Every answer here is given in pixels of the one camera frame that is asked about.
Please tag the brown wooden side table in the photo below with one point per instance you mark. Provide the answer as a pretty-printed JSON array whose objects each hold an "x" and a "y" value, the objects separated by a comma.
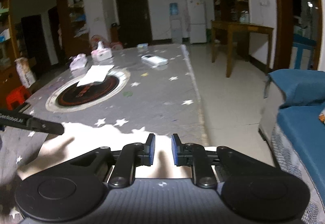
[{"x": 239, "y": 32}]

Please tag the white tissue sheet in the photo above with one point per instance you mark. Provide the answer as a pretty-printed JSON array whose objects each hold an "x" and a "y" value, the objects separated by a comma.
[{"x": 96, "y": 73}]

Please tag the small clear container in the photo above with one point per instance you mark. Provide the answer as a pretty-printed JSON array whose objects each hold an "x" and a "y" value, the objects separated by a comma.
[{"x": 142, "y": 46}]

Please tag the dark wooden door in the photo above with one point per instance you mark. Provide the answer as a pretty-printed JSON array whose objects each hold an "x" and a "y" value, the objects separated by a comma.
[{"x": 134, "y": 22}]

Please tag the pink tissue box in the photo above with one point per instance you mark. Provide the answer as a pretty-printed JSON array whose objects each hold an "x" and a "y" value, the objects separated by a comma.
[{"x": 101, "y": 53}]

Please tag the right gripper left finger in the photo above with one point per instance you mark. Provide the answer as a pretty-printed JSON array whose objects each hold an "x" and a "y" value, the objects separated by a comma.
[{"x": 128, "y": 159}]

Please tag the blue pillow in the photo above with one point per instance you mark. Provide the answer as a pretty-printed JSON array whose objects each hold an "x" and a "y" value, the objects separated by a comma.
[{"x": 298, "y": 87}]

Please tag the pink electric fan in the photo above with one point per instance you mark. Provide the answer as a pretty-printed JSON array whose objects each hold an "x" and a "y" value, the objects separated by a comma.
[{"x": 95, "y": 39}]

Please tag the red plastic stool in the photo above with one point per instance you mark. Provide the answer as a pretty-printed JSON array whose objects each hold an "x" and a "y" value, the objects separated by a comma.
[{"x": 17, "y": 97}]

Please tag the white remote control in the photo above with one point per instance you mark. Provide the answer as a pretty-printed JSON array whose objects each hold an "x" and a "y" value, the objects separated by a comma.
[{"x": 154, "y": 60}]

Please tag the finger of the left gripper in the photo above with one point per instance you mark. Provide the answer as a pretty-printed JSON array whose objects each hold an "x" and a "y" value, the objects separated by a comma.
[{"x": 39, "y": 125}]

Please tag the blue sofa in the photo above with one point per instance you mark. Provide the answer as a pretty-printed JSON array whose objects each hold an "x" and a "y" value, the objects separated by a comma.
[{"x": 295, "y": 136}]

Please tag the round hotpot stove inset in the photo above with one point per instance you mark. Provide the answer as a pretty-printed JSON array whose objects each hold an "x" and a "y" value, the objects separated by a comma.
[{"x": 71, "y": 98}]

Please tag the white refrigerator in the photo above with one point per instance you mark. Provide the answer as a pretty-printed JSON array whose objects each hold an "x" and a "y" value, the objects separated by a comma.
[{"x": 197, "y": 18}]

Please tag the white paper bag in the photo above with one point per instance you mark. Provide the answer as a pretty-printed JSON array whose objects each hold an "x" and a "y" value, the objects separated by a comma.
[{"x": 25, "y": 74}]

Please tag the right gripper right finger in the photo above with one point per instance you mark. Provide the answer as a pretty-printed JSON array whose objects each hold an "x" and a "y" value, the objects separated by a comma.
[{"x": 194, "y": 156}]

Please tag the water dispenser with blue bottle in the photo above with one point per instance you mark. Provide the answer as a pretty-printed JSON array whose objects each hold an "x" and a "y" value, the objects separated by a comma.
[{"x": 175, "y": 23}]

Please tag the dark wooden shelf cabinet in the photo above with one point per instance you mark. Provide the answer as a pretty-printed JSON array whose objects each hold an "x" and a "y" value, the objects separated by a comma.
[{"x": 45, "y": 32}]

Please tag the black smartphone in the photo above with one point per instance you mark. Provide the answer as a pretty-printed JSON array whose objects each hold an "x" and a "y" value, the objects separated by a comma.
[{"x": 23, "y": 107}]

